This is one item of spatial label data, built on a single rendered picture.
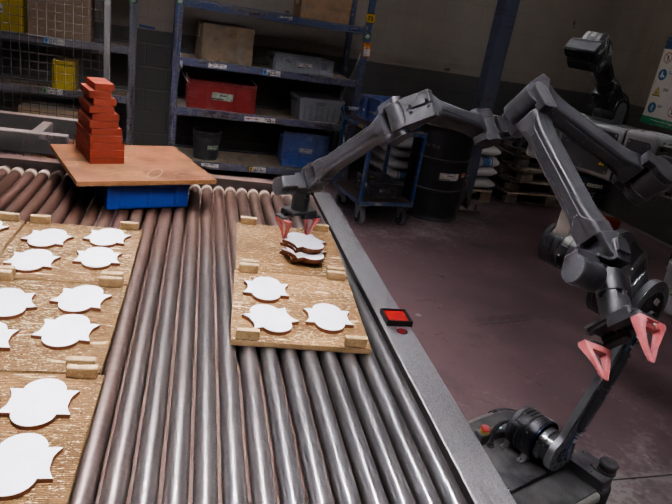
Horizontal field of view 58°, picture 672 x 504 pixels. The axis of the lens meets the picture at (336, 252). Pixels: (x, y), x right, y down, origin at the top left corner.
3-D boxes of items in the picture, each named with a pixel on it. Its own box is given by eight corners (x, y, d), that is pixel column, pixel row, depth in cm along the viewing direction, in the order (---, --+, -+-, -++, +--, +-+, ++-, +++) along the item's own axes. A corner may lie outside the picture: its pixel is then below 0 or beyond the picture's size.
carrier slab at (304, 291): (347, 283, 189) (347, 279, 188) (370, 354, 151) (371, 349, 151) (234, 274, 183) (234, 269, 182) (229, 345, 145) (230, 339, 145)
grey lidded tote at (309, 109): (330, 117, 654) (333, 95, 645) (342, 124, 623) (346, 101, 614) (286, 113, 634) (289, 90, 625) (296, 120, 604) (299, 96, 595)
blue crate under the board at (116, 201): (163, 183, 255) (164, 160, 251) (189, 207, 231) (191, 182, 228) (85, 184, 238) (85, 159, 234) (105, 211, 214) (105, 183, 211)
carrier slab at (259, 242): (330, 235, 228) (330, 231, 227) (347, 282, 190) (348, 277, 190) (236, 226, 221) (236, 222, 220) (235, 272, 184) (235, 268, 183)
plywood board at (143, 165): (173, 149, 268) (173, 146, 267) (216, 184, 230) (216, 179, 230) (50, 148, 241) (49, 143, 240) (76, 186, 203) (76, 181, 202)
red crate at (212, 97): (248, 107, 631) (251, 80, 621) (255, 115, 592) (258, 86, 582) (184, 100, 612) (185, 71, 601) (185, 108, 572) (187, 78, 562)
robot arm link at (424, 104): (433, 116, 150) (422, 79, 152) (389, 139, 158) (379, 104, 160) (505, 140, 185) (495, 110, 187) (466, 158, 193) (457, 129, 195)
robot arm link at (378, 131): (417, 134, 159) (405, 97, 161) (402, 132, 155) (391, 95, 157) (320, 195, 190) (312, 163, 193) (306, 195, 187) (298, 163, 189)
